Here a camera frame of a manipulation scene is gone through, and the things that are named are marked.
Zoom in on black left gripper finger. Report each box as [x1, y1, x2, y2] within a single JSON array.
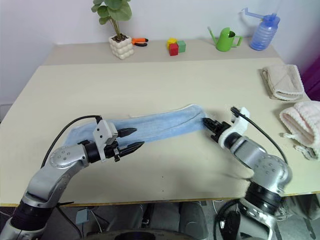
[[119, 141, 146, 157], [117, 127, 138, 138]]

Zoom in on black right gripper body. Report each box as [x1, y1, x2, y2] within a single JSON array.
[[210, 120, 232, 144]]

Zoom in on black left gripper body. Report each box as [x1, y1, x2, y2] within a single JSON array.
[[103, 140, 123, 163]]

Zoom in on light blue towel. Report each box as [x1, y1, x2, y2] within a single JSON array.
[[62, 102, 214, 148]]

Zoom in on folded beige towel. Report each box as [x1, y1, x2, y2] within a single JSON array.
[[258, 64, 306, 102]]

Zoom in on folded pink towel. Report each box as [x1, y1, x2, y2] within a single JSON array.
[[279, 100, 320, 161]]

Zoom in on small grey box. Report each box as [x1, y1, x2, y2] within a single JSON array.
[[75, 208, 90, 226]]

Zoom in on red wooden block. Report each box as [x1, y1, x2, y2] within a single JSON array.
[[168, 42, 180, 57]]

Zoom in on green watering can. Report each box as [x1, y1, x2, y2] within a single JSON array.
[[207, 25, 244, 53]]

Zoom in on white bubble plant pot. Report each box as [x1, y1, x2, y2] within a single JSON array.
[[108, 34, 135, 61]]

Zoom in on grey rounded shape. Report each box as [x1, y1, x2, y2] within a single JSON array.
[[179, 200, 209, 240]]

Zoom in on blue plastic spray bottle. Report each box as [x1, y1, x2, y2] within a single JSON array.
[[240, 7, 282, 51]]

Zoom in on purple object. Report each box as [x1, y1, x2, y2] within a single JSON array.
[[299, 53, 320, 102]]

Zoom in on green leafy plant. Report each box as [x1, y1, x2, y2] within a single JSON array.
[[90, 0, 133, 39]]

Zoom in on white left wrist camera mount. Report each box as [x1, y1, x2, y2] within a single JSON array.
[[92, 119, 119, 163]]

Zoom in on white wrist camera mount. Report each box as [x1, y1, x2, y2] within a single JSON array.
[[217, 106, 251, 149], [92, 119, 119, 163]]

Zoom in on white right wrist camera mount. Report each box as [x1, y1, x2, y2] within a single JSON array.
[[217, 106, 251, 149]]

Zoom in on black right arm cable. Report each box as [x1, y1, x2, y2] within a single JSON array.
[[230, 106, 288, 164]]

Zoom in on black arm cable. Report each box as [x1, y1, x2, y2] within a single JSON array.
[[40, 114, 103, 169], [230, 106, 288, 164]]

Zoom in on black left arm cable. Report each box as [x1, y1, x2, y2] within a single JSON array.
[[40, 114, 103, 169]]

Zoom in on orange handled pliers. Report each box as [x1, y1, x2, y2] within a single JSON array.
[[131, 37, 149, 47]]

